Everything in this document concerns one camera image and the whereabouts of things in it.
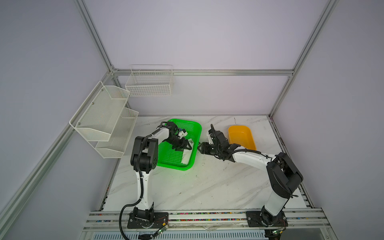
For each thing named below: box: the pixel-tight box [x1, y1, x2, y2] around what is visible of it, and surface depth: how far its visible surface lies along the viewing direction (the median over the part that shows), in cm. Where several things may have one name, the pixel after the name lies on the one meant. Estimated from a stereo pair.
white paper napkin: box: [181, 138, 194, 165], surface depth 97 cm
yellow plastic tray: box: [228, 125, 257, 151], surface depth 107 cm
